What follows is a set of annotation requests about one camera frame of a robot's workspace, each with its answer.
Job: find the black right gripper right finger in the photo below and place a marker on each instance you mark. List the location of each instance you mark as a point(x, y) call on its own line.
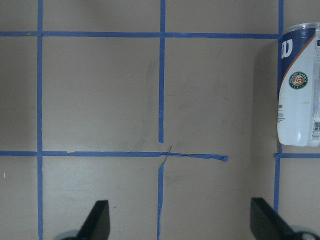
point(266, 224)

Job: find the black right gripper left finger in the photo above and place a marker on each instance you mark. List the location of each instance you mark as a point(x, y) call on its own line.
point(97, 224)

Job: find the white Wilson tennis ball can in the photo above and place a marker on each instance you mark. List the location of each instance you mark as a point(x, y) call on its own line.
point(298, 121)

